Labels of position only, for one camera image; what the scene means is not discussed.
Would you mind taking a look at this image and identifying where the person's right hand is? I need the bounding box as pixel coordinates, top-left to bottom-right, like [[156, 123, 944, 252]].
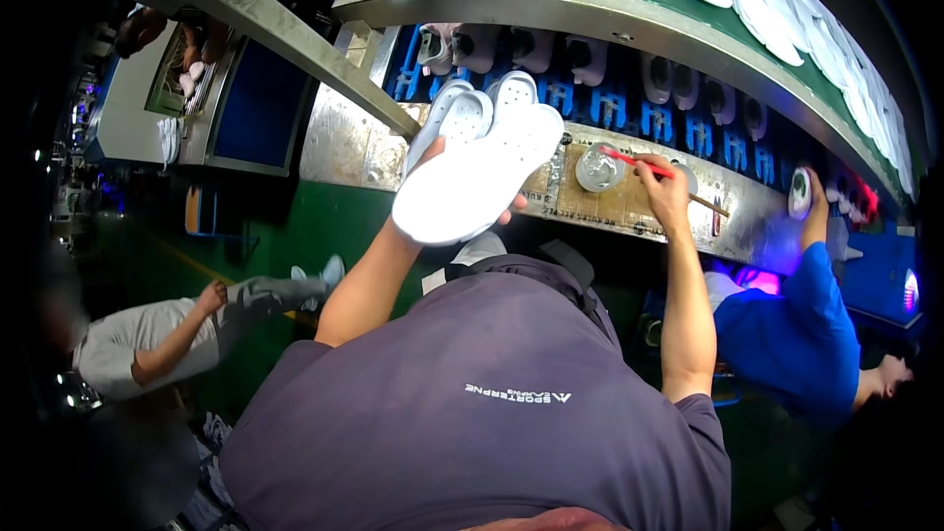
[[633, 153, 699, 238]]

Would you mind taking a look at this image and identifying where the person's left hand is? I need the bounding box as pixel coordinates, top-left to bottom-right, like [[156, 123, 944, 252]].
[[391, 136, 529, 244]]

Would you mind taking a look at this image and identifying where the red handled glue brush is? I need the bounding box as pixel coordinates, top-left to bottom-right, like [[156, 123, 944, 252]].
[[599, 147, 732, 220]]

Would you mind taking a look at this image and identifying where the white perforated shoe sole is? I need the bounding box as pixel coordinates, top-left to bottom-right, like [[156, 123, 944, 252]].
[[487, 70, 540, 126], [440, 90, 494, 148], [403, 79, 476, 179]]

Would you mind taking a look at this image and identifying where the large white shoe sole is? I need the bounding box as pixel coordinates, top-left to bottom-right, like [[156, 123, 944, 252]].
[[391, 103, 566, 247]]

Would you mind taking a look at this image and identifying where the small clear plastic cup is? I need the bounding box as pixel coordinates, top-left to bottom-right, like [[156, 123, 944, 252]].
[[670, 161, 700, 198]]

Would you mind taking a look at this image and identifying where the clear plastic glue cup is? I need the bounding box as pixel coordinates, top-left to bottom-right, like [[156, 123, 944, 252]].
[[574, 142, 626, 193]]

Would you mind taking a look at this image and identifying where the brown cardboard sheet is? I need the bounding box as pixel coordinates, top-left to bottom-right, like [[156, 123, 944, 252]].
[[516, 139, 730, 241]]

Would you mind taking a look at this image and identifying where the row of blue shoe holders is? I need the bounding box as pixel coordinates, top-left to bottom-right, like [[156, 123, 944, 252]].
[[387, 24, 816, 189]]

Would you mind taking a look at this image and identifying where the row of pale shoes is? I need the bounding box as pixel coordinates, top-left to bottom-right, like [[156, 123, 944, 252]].
[[416, 22, 880, 226]]

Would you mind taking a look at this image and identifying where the white shoe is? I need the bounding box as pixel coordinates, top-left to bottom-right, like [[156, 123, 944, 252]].
[[786, 166, 814, 221]]

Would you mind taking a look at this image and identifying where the row of white insoles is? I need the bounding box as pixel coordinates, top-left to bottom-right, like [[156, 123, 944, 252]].
[[644, 0, 917, 202]]

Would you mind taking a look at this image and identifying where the blue machine with purple light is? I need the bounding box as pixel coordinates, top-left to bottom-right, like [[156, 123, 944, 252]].
[[839, 217, 927, 331]]

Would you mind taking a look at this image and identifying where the person's body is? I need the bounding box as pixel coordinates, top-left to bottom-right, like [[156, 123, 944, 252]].
[[219, 239, 733, 531]]

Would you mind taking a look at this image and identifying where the machine with blue panel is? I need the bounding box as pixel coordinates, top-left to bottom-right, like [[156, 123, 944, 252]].
[[83, 17, 320, 179]]

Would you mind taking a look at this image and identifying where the blue chair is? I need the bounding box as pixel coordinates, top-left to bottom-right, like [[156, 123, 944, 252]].
[[183, 183, 261, 253]]

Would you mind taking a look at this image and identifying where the metal frame beam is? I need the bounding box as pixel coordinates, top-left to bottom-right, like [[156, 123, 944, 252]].
[[133, 0, 423, 141]]

